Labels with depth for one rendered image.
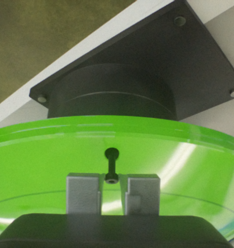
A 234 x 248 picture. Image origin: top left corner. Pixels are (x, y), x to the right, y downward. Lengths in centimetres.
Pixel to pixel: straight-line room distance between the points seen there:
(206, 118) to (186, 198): 23
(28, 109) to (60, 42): 117
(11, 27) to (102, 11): 42
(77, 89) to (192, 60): 12
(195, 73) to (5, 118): 25
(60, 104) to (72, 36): 122
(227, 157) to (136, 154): 6
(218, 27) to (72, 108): 16
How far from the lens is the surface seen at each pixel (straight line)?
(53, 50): 161
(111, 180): 17
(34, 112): 42
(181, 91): 37
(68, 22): 149
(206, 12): 31
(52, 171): 20
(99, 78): 31
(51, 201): 22
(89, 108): 29
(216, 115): 43
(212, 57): 33
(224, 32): 33
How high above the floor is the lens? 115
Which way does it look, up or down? 34 degrees down
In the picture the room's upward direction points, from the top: 180 degrees counter-clockwise
